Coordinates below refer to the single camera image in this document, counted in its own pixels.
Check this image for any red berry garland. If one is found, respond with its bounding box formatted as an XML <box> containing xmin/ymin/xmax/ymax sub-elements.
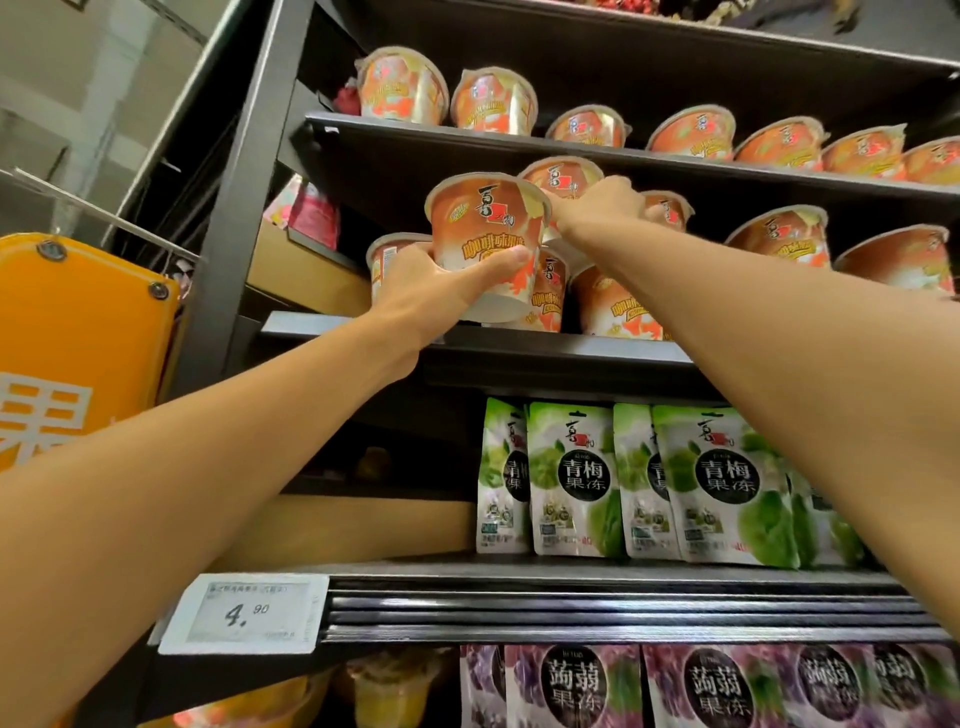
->
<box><xmin>592</xmin><ymin>0</ymin><xmax>864</xmax><ymax>32</ymax></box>

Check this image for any stack of orange tubs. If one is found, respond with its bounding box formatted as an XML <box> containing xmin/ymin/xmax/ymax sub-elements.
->
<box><xmin>367</xmin><ymin>187</ymin><xmax>960</xmax><ymax>342</ymax></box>

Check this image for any row of orange tubs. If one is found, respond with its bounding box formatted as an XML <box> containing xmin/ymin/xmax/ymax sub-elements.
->
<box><xmin>355</xmin><ymin>45</ymin><xmax>960</xmax><ymax>186</ymax></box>

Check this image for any person's left hand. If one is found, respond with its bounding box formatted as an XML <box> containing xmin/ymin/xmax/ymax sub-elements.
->
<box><xmin>367</xmin><ymin>240</ymin><xmax>534</xmax><ymax>362</ymax></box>

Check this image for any dark grey metal shelf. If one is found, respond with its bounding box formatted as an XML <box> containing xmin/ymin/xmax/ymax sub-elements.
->
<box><xmin>112</xmin><ymin>0</ymin><xmax>960</xmax><ymax>728</ymax></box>

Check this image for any metal sign bracket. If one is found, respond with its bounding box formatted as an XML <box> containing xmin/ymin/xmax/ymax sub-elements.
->
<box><xmin>0</xmin><ymin>165</ymin><xmax>204</xmax><ymax>264</ymax></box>

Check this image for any person's left forearm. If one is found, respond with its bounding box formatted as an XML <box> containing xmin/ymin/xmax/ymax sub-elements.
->
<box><xmin>0</xmin><ymin>307</ymin><xmax>429</xmax><ymax>728</ymax></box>

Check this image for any brown cardboard sheet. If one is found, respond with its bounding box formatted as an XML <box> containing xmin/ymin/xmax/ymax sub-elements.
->
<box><xmin>210</xmin><ymin>495</ymin><xmax>479</xmax><ymax>572</ymax></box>

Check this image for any pink packet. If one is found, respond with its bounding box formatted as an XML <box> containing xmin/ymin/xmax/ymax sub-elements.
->
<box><xmin>262</xmin><ymin>172</ymin><xmax>344</xmax><ymax>254</ymax></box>

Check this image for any orange jelly cup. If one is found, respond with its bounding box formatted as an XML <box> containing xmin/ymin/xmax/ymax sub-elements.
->
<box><xmin>642</xmin><ymin>190</ymin><xmax>695</xmax><ymax>234</ymax></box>
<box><xmin>424</xmin><ymin>172</ymin><xmax>549</xmax><ymax>324</ymax></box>
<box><xmin>520</xmin><ymin>154</ymin><xmax>605</xmax><ymax>242</ymax></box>

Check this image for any person's right forearm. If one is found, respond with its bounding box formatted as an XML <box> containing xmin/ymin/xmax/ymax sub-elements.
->
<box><xmin>592</xmin><ymin>225</ymin><xmax>960</xmax><ymax>639</ymax></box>

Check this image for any person's right hand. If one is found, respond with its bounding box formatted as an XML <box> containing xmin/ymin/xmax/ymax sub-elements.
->
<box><xmin>547</xmin><ymin>177</ymin><xmax>650</xmax><ymax>272</ymax></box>

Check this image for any row of yellow tubs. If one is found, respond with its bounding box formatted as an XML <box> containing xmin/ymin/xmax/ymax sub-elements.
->
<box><xmin>142</xmin><ymin>648</ymin><xmax>452</xmax><ymax>728</ymax></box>

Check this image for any white price tag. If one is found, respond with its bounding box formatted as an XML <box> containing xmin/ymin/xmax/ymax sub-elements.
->
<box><xmin>157</xmin><ymin>573</ymin><xmax>332</xmax><ymax>657</ymax></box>

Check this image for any row of green-white bags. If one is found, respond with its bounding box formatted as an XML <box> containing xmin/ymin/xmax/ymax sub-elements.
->
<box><xmin>477</xmin><ymin>393</ymin><xmax>872</xmax><ymax>572</ymax></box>

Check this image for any row of purple-white bags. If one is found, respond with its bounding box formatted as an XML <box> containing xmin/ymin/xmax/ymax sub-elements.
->
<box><xmin>457</xmin><ymin>642</ymin><xmax>960</xmax><ymax>728</ymax></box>

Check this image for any orange aisle sign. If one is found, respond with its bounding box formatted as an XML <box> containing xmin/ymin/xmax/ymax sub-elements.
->
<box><xmin>0</xmin><ymin>232</ymin><xmax>182</xmax><ymax>474</ymax></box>

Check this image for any cardboard box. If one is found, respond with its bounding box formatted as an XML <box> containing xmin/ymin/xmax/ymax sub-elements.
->
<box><xmin>247</xmin><ymin>222</ymin><xmax>374</xmax><ymax>320</ymax></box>

